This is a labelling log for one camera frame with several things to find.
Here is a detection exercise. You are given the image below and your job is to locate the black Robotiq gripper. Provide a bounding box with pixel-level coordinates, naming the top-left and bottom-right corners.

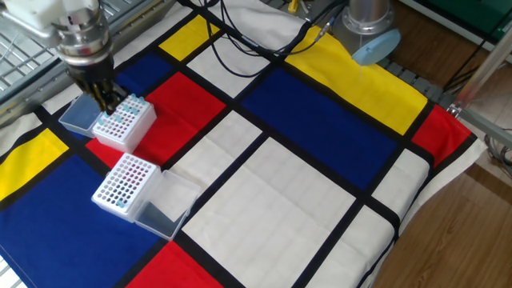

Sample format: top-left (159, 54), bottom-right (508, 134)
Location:
top-left (66, 54), bottom-right (131, 116)

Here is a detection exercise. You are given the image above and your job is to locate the white pipette tip box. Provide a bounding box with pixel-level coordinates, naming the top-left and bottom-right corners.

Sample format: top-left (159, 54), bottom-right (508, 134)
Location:
top-left (90, 153), bottom-right (202, 242)
top-left (58, 92), bottom-right (158, 154)

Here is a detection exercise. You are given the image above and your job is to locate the silver wrist coupling flange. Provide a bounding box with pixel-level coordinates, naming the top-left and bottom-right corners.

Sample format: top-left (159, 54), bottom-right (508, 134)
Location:
top-left (54, 10), bottom-right (115, 67)

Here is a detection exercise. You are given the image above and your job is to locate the Mondrian pattern colour-block tablecloth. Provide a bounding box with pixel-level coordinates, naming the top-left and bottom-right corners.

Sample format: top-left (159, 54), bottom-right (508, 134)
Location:
top-left (0, 0), bottom-right (489, 288)

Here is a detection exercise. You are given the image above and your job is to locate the grey aluminium table rail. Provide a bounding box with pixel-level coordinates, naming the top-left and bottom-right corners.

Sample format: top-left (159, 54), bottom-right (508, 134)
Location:
top-left (0, 0), bottom-right (177, 129)

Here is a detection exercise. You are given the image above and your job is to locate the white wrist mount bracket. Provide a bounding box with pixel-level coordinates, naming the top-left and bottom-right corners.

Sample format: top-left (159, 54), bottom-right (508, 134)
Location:
top-left (0, 0), bottom-right (101, 49)

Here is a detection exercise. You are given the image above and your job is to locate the grey cable silver connector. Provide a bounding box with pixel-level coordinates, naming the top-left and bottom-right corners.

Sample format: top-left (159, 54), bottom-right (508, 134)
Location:
top-left (239, 18), bottom-right (336, 55)

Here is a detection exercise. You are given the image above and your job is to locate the aluminium frame post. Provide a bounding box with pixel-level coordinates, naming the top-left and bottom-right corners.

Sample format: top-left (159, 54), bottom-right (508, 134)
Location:
top-left (454, 23), bottom-right (512, 109)

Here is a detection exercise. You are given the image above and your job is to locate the aluminium frame beam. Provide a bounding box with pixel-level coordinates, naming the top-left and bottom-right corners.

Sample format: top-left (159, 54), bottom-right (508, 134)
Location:
top-left (447, 104), bottom-right (512, 149)

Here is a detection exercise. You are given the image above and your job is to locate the grey cable bundle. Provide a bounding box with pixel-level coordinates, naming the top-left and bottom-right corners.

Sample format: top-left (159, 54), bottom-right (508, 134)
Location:
top-left (482, 127), bottom-right (512, 179)

